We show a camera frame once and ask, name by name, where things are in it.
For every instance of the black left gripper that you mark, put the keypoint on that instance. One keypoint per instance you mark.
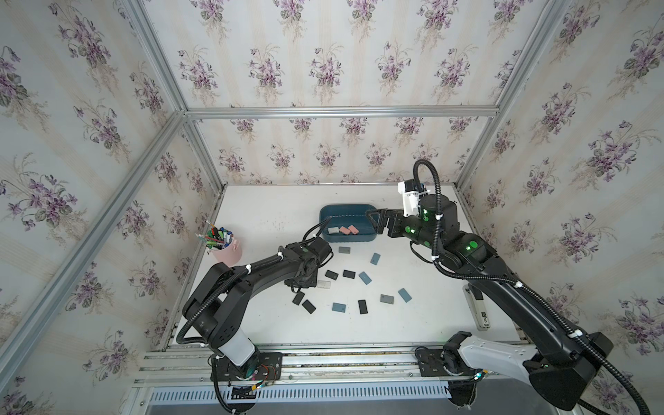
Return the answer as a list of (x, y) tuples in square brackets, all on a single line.
[(312, 284)]

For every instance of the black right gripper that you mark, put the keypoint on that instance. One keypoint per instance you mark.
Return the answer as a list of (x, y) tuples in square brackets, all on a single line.
[(397, 215)]

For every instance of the blue eraser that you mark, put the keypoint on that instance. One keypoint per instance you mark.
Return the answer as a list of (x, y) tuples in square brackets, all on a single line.
[(339, 307), (405, 295), (365, 278), (375, 259)]

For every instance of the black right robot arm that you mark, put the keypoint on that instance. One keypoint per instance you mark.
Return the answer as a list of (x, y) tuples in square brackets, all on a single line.
[(562, 360)]

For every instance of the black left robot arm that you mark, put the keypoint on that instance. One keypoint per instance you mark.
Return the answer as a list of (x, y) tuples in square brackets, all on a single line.
[(214, 314)]

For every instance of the teal plastic storage box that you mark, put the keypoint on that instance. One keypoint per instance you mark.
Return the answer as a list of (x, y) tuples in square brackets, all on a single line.
[(344, 215)]

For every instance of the blue eraser bottom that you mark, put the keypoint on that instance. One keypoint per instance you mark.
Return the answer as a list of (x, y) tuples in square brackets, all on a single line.
[(339, 307)]

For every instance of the pink pen holder cup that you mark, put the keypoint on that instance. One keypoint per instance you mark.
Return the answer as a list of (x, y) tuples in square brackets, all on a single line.
[(230, 255)]

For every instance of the coloured pens in cup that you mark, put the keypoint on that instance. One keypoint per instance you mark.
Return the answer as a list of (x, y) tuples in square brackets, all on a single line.
[(216, 239)]

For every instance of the grey black stapler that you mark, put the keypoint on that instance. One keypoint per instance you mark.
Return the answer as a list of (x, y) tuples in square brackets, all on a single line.
[(476, 303)]

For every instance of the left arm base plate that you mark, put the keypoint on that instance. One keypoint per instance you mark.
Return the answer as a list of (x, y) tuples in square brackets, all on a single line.
[(235, 385)]

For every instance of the white slotted cable duct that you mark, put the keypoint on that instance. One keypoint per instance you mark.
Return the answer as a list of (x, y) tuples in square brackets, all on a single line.
[(300, 393)]

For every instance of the aluminium mounting rail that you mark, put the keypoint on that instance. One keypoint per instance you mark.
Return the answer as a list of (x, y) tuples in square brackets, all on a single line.
[(301, 364)]

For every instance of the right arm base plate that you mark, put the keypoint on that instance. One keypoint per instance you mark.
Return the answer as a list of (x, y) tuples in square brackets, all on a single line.
[(439, 363)]

